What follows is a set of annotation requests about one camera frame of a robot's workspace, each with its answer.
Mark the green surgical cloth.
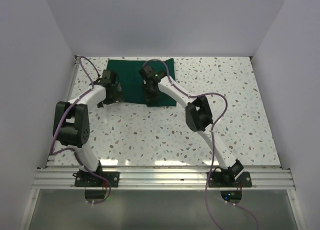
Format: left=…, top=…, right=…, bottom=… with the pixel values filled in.
left=106, top=59, right=177, bottom=107

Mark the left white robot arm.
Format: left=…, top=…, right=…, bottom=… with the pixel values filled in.
left=49, top=70, right=123, bottom=186

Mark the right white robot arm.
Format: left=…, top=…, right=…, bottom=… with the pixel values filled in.
left=139, top=66, right=244, bottom=186

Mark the aluminium left rail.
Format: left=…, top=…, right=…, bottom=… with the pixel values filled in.
left=45, top=55, right=79, bottom=168

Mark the aluminium rail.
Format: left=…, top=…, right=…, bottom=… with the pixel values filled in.
left=45, top=55, right=79, bottom=168
left=32, top=167, right=296, bottom=190

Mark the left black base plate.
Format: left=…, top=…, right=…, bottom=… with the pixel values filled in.
left=72, top=171, right=120, bottom=187

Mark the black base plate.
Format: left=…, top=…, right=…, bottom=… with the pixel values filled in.
left=72, top=171, right=120, bottom=187
left=208, top=171, right=253, bottom=188

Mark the aluminium front rail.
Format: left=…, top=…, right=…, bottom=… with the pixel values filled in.
left=32, top=167, right=296, bottom=190

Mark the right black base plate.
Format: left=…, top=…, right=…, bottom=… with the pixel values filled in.
left=208, top=171, right=253, bottom=188

